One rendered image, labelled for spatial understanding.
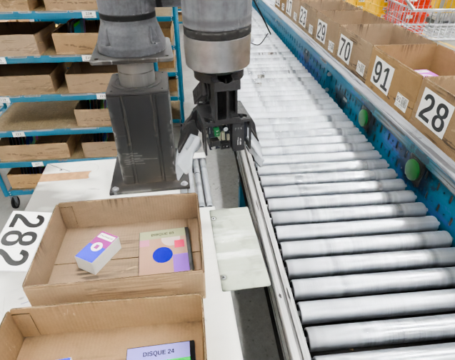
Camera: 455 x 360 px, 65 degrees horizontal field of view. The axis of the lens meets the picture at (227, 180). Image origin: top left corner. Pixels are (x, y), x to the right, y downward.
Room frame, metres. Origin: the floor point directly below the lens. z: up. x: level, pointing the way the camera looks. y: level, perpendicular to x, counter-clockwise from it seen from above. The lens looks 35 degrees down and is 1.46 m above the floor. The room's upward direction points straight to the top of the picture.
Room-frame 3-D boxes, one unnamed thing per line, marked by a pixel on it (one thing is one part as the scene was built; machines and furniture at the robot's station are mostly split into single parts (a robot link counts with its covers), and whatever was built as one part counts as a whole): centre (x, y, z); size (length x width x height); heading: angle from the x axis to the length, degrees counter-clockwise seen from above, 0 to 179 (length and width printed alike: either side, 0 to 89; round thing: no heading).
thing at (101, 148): (1.97, 0.67, 0.39); 0.40 x 0.30 x 0.10; 96
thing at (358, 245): (0.71, -0.39, 0.72); 0.52 x 0.05 x 0.05; 96
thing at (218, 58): (0.50, 0.01, 1.32); 0.10 x 0.09 x 0.05; 104
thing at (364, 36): (1.76, -0.74, 0.97); 0.39 x 0.29 x 0.17; 6
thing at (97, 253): (0.63, 0.33, 0.78); 0.10 x 0.06 x 0.05; 155
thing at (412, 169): (0.96, -0.60, 0.81); 0.07 x 0.01 x 0.07; 6
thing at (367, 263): (0.65, -0.40, 0.72); 0.52 x 0.05 x 0.05; 96
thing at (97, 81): (1.97, 0.66, 0.79); 0.40 x 0.30 x 0.10; 97
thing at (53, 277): (0.63, 0.25, 0.80); 0.38 x 0.28 x 0.10; 97
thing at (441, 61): (1.37, -0.78, 0.97); 0.39 x 0.29 x 0.17; 6
